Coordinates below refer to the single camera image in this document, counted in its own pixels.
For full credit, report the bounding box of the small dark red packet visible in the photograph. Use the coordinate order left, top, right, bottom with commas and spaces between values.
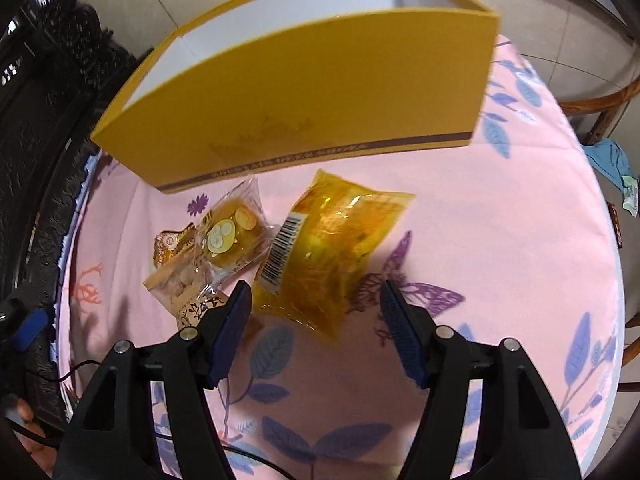
609, 202, 625, 251

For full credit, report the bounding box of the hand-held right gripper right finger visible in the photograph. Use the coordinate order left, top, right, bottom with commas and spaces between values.
379, 280, 583, 480

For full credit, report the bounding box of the yellow cardboard box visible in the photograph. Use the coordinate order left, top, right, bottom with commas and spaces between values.
90, 0, 501, 195

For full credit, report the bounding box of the gold brown snack packet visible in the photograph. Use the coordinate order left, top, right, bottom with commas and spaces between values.
152, 225, 201, 269

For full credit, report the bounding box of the brown kraft snack packet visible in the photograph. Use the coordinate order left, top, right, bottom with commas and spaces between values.
143, 254, 232, 332

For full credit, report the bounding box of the blue cloth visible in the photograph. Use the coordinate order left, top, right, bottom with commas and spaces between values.
584, 140, 632, 192

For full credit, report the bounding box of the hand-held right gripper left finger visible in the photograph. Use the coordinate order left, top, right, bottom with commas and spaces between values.
52, 280, 253, 480

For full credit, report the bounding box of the pink floral tablecloth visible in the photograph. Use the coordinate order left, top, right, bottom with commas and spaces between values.
52, 35, 626, 480

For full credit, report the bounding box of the person's left hand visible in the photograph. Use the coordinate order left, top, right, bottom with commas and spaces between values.
12, 397, 62, 474

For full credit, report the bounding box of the wooden chair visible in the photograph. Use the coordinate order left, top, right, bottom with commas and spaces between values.
556, 77, 640, 397

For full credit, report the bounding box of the black cable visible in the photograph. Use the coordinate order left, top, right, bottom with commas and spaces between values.
56, 359, 297, 480

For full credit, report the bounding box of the small green white packet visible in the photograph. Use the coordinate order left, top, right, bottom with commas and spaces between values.
621, 175, 640, 217

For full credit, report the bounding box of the clear cartoon cake packet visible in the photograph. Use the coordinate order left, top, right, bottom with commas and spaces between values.
197, 176, 282, 282

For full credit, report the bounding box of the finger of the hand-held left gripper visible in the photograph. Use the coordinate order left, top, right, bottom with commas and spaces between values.
0, 298, 51, 353

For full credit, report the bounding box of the yellow translucent snack packet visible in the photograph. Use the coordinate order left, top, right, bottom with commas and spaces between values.
251, 170, 417, 345

